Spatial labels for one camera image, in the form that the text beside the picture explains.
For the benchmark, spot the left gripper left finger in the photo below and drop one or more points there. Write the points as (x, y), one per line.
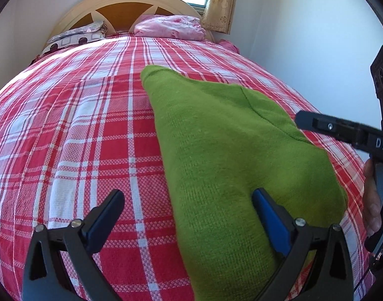
(45, 275)

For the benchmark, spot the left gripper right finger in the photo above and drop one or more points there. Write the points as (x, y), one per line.
(292, 239)

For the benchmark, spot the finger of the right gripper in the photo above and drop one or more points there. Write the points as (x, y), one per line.
(317, 122)

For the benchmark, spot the green striped knit sweater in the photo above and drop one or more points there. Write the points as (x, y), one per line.
(219, 143)

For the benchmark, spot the person's right hand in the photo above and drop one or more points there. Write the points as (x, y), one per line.
(371, 202)

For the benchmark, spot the pink cloth beside bed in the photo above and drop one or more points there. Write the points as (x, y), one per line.
(228, 45)

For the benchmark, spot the yellow curtain right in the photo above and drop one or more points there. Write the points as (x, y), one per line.
(218, 16)

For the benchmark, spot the red plaid bed sheet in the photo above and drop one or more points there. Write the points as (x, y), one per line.
(76, 125)

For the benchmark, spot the pink floral pillow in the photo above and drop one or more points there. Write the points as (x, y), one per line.
(172, 27)

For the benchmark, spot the wooden arched headboard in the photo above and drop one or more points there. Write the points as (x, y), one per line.
(119, 15)

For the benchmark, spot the grey patterned pillow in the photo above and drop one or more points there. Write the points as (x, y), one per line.
(95, 31)

